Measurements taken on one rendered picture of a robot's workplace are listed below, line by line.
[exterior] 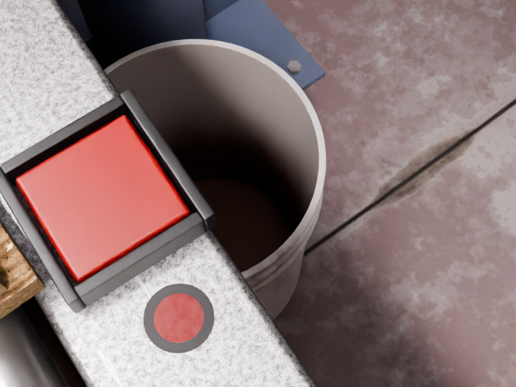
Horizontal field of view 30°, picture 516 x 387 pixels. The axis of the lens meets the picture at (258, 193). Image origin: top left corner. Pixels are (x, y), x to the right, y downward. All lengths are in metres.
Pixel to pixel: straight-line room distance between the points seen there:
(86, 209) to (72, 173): 0.02
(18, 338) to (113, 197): 0.08
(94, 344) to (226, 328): 0.06
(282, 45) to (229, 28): 0.09
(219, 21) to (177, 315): 1.14
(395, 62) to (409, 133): 0.12
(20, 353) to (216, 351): 0.09
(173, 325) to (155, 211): 0.05
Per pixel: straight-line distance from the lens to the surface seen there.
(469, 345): 1.39
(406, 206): 1.43
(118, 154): 0.45
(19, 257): 0.43
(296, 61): 1.50
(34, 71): 0.49
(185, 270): 0.44
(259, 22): 1.55
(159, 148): 0.44
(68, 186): 0.45
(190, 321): 0.43
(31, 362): 0.44
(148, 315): 0.44
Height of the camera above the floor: 1.33
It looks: 69 degrees down
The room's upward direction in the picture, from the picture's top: 6 degrees counter-clockwise
